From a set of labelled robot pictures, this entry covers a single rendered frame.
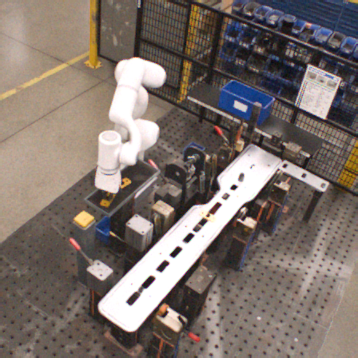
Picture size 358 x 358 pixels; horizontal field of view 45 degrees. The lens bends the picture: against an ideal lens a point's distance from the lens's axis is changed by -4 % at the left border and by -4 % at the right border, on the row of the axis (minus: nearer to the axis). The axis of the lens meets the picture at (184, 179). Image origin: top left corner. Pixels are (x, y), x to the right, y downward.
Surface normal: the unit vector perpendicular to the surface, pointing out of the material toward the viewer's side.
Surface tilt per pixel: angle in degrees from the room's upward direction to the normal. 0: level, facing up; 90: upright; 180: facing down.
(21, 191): 0
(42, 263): 0
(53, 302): 0
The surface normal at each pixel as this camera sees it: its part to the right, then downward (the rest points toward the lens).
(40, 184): 0.14, -0.73
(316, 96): -0.55, 0.51
